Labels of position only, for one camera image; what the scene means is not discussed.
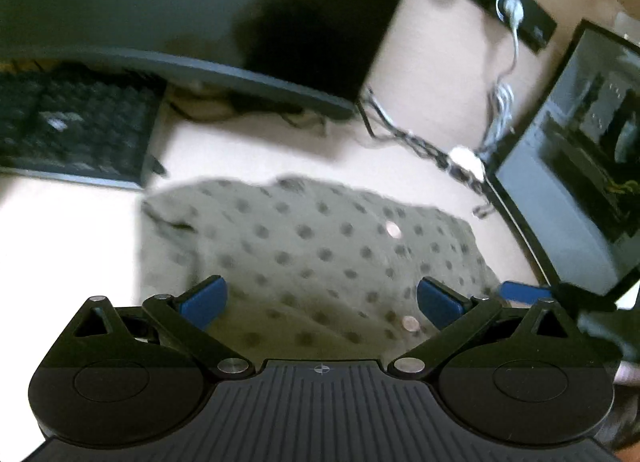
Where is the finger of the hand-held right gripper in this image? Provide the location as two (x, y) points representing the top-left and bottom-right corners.
(501, 281), (619, 314)

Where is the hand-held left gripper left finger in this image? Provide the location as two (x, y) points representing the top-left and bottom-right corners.
(74, 275), (254, 377)

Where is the white cable connector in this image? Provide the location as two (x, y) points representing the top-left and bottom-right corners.
(447, 145), (486, 181)

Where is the green polka-dot garment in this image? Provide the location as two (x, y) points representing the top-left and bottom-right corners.
(140, 175), (503, 361)

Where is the black-framed side monitor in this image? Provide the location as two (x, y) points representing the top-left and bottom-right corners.
(487, 19), (640, 314)

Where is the black braided cable bundle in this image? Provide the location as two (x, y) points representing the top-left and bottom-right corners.
(357, 84), (497, 219)

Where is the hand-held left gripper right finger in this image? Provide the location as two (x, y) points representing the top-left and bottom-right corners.
(390, 277), (577, 378)

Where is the large dark computer monitor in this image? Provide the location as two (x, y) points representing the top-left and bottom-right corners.
(0, 0), (427, 121)

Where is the white plug and cable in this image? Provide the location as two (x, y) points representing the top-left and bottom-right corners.
(479, 0), (527, 154)

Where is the black keyboard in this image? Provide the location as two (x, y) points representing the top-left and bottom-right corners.
(0, 59), (169, 191)

